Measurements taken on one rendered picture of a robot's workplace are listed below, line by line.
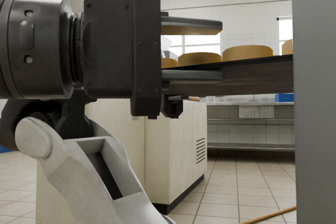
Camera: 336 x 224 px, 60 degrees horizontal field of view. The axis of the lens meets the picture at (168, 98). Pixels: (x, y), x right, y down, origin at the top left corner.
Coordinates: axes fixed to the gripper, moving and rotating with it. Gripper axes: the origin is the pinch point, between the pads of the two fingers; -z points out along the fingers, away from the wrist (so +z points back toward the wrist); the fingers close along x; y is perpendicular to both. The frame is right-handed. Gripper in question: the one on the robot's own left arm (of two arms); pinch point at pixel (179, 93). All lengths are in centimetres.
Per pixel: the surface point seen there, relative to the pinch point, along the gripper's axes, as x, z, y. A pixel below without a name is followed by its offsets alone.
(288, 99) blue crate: 16, 251, 306
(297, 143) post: -7, -51, -17
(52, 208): -55, 103, -23
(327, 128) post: -6, -52, -16
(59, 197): -48, 100, -20
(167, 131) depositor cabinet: -17, 126, 53
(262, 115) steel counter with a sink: -7, 269, 272
